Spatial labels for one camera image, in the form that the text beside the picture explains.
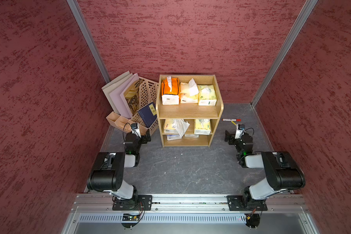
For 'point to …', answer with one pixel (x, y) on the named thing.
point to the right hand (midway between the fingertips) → (232, 132)
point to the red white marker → (231, 120)
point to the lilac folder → (119, 98)
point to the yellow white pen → (235, 124)
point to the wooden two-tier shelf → (187, 109)
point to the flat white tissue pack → (173, 137)
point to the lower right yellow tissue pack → (202, 126)
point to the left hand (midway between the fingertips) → (141, 131)
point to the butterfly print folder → (131, 95)
